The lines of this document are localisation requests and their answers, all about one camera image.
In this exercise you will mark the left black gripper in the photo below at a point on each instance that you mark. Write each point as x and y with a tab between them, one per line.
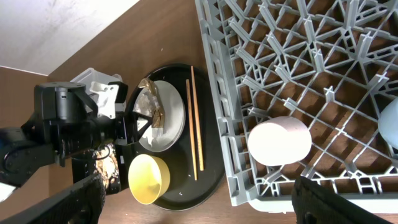
130	127

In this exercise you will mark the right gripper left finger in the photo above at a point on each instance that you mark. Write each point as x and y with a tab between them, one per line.
80	203

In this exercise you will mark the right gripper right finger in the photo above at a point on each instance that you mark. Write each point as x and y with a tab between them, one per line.
314	204

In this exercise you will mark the gold foil wrapper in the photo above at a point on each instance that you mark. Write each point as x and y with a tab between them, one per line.
158	115

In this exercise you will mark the peanut shells food scraps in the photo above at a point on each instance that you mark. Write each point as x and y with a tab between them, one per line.
106	165

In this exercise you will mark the yellow bowl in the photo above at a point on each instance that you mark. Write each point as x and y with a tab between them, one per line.
148	178

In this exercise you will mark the wooden chopstick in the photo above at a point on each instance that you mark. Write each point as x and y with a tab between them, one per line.
197	121
191	128

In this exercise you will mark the pink plastic cup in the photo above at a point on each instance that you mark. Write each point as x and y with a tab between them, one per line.
279	141

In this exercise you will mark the light blue plastic cup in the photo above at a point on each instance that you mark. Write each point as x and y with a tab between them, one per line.
388	123

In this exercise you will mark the white napkin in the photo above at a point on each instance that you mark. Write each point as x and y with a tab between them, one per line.
145	106

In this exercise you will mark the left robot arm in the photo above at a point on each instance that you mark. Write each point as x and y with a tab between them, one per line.
66	121

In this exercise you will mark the grey dishwasher rack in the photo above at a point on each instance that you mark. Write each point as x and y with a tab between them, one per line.
330	64

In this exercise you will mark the grey round plate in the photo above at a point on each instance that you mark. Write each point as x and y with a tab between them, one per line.
174	117

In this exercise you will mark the black rectangular tray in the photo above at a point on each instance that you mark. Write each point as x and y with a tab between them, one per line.
83	165

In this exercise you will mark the round black serving tray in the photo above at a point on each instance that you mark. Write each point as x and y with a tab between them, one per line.
186	191

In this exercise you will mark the clear plastic storage bin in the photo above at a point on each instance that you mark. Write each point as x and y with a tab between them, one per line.
91	75

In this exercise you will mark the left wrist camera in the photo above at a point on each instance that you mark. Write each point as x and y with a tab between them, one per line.
108	96

